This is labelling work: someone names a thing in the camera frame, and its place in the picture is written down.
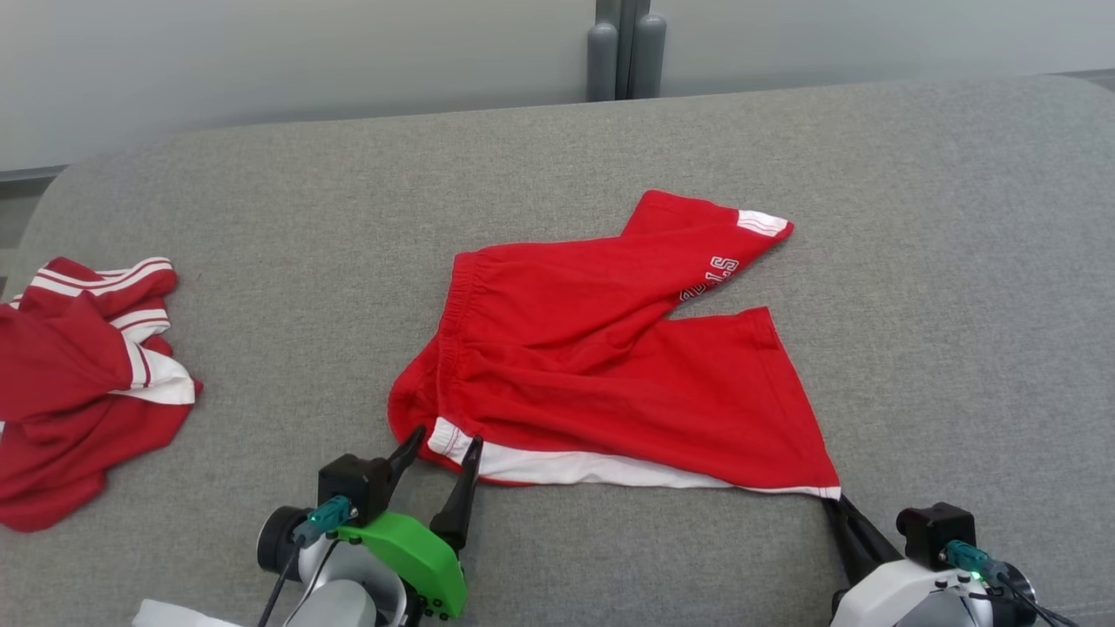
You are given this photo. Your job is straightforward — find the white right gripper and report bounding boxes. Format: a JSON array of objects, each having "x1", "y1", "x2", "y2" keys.
[{"x1": 823, "y1": 492, "x2": 995, "y2": 627}]

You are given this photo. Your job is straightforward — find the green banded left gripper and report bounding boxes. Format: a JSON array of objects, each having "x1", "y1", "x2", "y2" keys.
[{"x1": 335, "y1": 425, "x2": 484, "y2": 619}]

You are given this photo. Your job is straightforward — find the red shorts white stripe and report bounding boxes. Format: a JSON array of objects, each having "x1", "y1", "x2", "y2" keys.
[{"x1": 388, "y1": 190, "x2": 843, "y2": 502}]

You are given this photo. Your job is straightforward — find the red basketball jersey number 23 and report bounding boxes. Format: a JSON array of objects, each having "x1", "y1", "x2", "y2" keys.
[{"x1": 0, "y1": 256, "x2": 203, "y2": 534}]

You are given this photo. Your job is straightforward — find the grey fabric ottoman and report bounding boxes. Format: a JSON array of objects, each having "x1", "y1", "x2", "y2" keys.
[{"x1": 0, "y1": 74, "x2": 1115, "y2": 627}]

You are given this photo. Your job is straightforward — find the grey upright posts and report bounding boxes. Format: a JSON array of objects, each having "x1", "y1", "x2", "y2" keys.
[{"x1": 586, "y1": 0, "x2": 668, "y2": 103}]

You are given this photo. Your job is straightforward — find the right black cable teal plug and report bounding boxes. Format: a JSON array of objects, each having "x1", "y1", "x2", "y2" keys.
[{"x1": 941, "y1": 540, "x2": 1081, "y2": 627}]

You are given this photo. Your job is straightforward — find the black cable teal plug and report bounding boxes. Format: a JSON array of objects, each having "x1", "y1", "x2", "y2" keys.
[
  {"x1": 259, "y1": 495, "x2": 355, "y2": 627},
  {"x1": 941, "y1": 540, "x2": 1081, "y2": 627}
]

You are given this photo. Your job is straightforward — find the left black cable teal plug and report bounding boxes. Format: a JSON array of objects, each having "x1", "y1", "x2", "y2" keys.
[{"x1": 259, "y1": 495, "x2": 355, "y2": 627}]

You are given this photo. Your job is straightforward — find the white cable tag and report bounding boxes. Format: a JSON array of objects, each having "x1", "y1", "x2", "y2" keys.
[{"x1": 132, "y1": 599, "x2": 240, "y2": 627}]

